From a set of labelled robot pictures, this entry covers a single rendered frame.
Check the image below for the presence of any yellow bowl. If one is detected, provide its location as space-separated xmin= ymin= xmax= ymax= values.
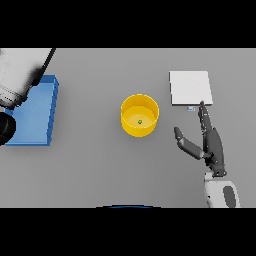
xmin=120 ymin=93 xmax=161 ymax=138

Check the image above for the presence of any blue tray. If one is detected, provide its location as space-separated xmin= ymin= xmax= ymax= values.
xmin=3 ymin=74 xmax=60 ymax=147

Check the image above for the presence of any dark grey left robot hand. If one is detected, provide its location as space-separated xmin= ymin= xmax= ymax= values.
xmin=0 ymin=111 xmax=17 ymax=146

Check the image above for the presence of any pale square measuring scale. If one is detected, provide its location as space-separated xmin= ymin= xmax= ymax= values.
xmin=168 ymin=70 xmax=214 ymax=112

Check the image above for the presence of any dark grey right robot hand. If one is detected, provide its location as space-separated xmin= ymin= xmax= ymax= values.
xmin=173 ymin=100 xmax=228 ymax=178

